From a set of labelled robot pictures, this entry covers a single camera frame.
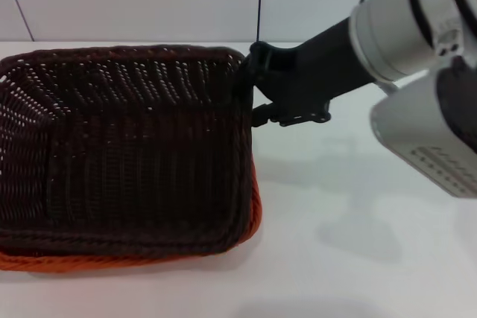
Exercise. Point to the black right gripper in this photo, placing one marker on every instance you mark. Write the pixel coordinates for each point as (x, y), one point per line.
(309, 72)

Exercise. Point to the dark brown woven basket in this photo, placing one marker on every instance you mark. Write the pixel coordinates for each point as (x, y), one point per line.
(130, 154)

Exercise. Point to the orange woven plastic basket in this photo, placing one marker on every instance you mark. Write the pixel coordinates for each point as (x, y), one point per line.
(74, 263)

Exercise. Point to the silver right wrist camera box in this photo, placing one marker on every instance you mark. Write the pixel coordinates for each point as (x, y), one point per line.
(410, 128)

